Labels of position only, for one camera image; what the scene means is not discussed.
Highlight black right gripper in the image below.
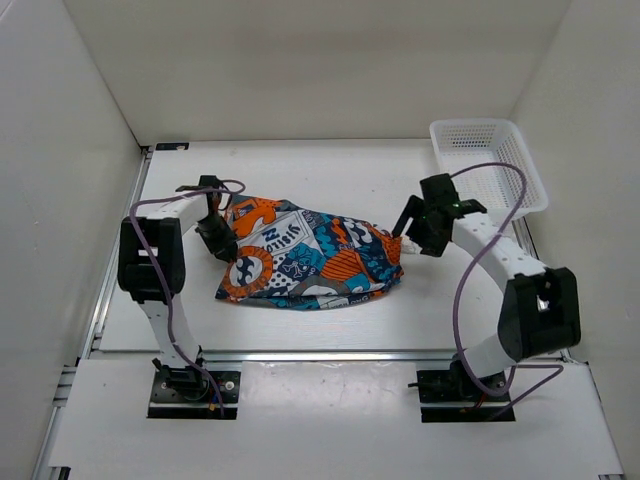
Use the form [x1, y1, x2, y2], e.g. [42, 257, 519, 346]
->
[392, 195, 449, 258]

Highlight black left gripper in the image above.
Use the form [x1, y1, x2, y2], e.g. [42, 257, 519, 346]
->
[196, 215, 239, 263]

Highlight colourful patterned shorts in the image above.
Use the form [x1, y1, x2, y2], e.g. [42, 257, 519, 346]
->
[215, 196, 404, 310]

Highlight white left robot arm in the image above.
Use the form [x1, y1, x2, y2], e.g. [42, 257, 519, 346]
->
[117, 175, 245, 408]

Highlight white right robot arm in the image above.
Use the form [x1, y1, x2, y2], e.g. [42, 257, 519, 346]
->
[392, 195, 582, 400]

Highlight white plastic mesh basket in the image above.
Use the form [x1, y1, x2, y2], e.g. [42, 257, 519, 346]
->
[429, 118, 549, 223]

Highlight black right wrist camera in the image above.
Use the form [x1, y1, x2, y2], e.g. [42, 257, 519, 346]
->
[420, 173, 459, 208]

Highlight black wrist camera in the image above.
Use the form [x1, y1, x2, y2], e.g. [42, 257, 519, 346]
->
[198, 175, 225, 192]
[420, 173, 459, 208]

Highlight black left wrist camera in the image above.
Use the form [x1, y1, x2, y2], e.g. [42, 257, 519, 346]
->
[198, 175, 225, 192]

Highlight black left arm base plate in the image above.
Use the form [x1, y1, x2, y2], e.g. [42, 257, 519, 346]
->
[147, 370, 241, 420]

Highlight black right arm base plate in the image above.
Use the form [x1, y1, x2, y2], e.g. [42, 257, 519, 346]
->
[407, 370, 516, 424]

